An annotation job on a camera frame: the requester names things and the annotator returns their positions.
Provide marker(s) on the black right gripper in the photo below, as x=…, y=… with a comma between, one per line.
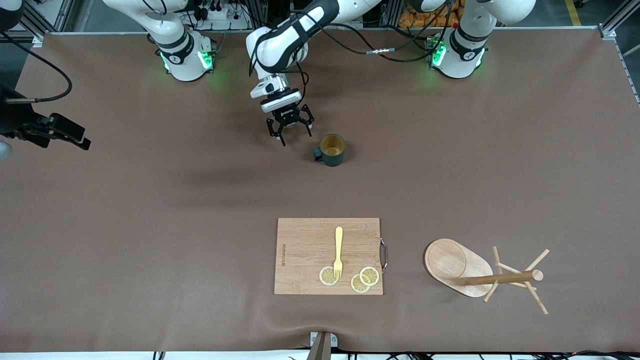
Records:
x=11, y=119

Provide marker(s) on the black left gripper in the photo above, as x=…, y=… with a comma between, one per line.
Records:
x=289, y=116

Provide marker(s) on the dark green cup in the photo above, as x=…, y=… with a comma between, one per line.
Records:
x=331, y=157

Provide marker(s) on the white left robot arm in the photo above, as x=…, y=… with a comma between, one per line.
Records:
x=270, y=50

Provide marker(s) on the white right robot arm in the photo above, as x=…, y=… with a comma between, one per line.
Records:
x=185, y=60

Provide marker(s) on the wooden cup rack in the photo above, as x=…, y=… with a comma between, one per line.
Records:
x=450, y=262

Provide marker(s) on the grey electronics box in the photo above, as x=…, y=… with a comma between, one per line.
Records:
x=350, y=21

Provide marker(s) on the wooden cutting board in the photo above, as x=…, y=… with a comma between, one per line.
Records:
x=305, y=250

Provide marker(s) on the white power strip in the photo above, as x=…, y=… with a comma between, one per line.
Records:
x=220, y=20

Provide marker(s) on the yellow fork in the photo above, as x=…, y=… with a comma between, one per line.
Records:
x=339, y=245

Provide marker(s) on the lemon slice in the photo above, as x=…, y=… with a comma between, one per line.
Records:
x=327, y=276
x=370, y=275
x=357, y=286

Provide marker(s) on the orange snack bags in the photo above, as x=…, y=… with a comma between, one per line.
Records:
x=425, y=20

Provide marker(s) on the brown table mat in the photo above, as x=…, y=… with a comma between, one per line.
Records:
x=150, y=275

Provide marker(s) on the aluminium frame profile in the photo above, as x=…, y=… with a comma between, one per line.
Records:
x=50, y=15
x=620, y=15

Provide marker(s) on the metal bracket with post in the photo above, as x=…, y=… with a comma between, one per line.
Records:
x=322, y=345

